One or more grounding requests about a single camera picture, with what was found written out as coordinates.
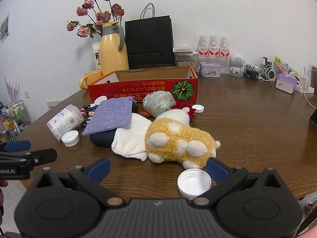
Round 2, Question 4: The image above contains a small printed tin box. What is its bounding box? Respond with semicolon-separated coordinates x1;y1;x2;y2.
199;63;221;78

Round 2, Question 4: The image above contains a white wall panel box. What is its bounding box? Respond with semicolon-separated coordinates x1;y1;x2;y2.
47;100;66;110

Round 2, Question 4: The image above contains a large white bottle cap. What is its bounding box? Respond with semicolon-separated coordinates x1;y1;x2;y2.
177;169;212;199

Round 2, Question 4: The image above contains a white cloth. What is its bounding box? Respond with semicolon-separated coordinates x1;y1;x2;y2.
111;113;152;161

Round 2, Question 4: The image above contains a purple fabric pouch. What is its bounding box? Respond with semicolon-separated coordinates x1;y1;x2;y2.
82;97;139;137

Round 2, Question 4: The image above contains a red knitted flower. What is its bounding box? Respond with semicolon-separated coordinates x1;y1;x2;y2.
171;102;196;121

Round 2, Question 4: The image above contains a white milk carton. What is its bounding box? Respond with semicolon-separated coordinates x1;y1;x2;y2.
92;42;102;71

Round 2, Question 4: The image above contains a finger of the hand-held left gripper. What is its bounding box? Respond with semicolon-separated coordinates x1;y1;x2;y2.
23;148;58;172
0;140;32;154

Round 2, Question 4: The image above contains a colourful snack packet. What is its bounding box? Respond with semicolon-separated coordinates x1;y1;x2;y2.
274;56;296;76

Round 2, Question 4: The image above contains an iridescent plastic bag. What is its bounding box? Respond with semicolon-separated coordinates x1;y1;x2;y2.
142;91;177;118

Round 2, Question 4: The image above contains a yellow spotted plush toy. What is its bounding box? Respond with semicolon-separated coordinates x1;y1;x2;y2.
144;107;221;169

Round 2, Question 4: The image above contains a purple wall decoration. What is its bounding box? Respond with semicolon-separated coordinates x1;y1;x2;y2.
4;77;20;103

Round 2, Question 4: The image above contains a clear cotton swab jar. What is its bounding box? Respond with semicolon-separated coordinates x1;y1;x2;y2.
47;104;85;142

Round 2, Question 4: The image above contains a white cable tangle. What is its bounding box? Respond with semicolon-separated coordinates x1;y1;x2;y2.
258;64;277;82

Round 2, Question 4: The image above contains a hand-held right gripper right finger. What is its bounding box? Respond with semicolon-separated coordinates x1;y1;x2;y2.
192;157;283;210

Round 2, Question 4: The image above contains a white power adapter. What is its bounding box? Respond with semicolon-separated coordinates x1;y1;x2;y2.
297;67;315;94

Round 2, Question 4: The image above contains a metal storage rack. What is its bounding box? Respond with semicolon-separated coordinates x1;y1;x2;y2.
0;100;32;139

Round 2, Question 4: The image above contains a navy zip case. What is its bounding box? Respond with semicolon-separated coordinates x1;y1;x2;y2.
90;103;139;148

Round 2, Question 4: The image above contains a yellow thermos jug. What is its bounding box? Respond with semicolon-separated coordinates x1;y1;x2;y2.
100;22;129;76

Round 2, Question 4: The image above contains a small white robot toy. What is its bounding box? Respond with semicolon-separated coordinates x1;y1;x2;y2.
229;53;245;77

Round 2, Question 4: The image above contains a long white cable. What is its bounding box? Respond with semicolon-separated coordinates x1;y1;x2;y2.
301;67;317;110

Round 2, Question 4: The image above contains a red cardboard box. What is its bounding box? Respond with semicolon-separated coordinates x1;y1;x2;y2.
87;66;199;104

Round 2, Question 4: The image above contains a yellow mug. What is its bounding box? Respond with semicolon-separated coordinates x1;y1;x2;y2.
79;70;103;90

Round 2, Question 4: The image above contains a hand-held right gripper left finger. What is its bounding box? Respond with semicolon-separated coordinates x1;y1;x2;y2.
35;157;125;209

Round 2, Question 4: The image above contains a dried pink rose bouquet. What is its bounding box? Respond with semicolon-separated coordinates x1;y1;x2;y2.
66;0;125;39

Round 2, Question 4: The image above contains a clear snack container white lid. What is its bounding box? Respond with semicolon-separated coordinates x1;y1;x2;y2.
173;47;198;72

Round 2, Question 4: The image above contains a wall poster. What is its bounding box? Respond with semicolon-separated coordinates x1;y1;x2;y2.
0;12;11;44

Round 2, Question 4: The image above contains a purple tissue pack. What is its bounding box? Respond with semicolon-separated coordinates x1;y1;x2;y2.
276;71;299;94

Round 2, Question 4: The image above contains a black paper bag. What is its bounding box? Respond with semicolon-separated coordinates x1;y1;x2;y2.
124;3;175;70

